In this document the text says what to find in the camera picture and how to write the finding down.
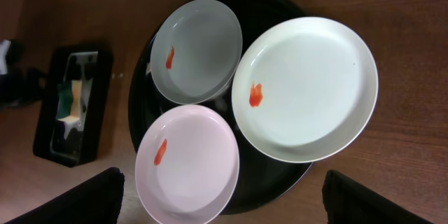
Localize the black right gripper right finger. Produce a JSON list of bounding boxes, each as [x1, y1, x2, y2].
[[322, 170, 431, 224]]

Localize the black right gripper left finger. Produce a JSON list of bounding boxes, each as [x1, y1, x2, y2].
[[7, 167, 125, 224]]

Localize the green yellow sponge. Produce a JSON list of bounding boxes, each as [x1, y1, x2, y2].
[[57, 80, 82, 121]]

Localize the large white plate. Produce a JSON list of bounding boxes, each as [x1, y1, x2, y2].
[[232, 17, 379, 163]]

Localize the grey plate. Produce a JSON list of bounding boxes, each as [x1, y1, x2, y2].
[[150, 0, 243, 104]]

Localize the black rectangular soapy water tray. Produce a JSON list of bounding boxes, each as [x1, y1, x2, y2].
[[33, 43, 113, 167]]

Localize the pink plate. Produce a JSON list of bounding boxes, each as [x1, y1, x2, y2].
[[135, 105, 239, 223]]

